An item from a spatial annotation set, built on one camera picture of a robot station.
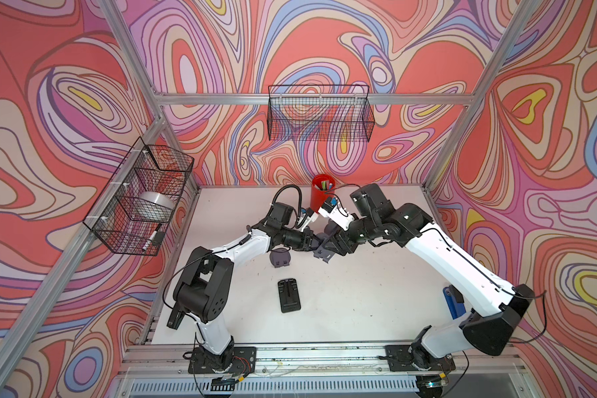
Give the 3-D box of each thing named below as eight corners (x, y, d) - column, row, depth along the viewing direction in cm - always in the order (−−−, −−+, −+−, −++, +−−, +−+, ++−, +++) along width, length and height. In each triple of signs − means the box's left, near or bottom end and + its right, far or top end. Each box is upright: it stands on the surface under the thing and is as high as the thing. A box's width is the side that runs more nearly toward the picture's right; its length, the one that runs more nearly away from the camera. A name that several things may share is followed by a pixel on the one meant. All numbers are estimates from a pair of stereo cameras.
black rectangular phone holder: (280, 313, 84) (280, 311, 82) (278, 282, 91) (277, 280, 89) (301, 310, 84) (301, 308, 83) (297, 280, 92) (297, 277, 90)
